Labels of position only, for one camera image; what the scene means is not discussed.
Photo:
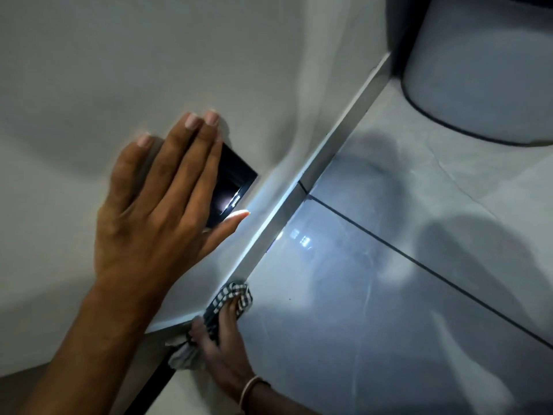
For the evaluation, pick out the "person's left hand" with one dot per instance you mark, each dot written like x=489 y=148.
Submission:
x=142 y=229

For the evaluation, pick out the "person's right hand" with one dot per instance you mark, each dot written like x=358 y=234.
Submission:
x=224 y=354

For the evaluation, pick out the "person's right thumb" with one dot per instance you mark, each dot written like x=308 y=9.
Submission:
x=198 y=337

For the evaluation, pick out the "person's left thumb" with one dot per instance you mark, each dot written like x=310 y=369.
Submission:
x=227 y=231

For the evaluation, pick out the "person's left middle finger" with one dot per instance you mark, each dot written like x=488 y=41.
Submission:
x=177 y=159

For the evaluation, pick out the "black white checkered cloth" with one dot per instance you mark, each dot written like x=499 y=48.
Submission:
x=224 y=298

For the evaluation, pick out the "person's right forearm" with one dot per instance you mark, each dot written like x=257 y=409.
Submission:
x=276 y=401

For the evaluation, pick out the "person's left forearm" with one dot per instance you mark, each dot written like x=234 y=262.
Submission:
x=93 y=350

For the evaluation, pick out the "thin wrist bangle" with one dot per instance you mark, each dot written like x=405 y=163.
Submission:
x=250 y=389

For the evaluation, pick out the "grey skirting board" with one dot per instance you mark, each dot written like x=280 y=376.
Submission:
x=328 y=140

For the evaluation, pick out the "white round bin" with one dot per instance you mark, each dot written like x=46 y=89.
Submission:
x=484 y=69

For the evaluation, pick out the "black glossy switch plate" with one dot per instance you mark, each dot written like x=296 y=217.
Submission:
x=233 y=177

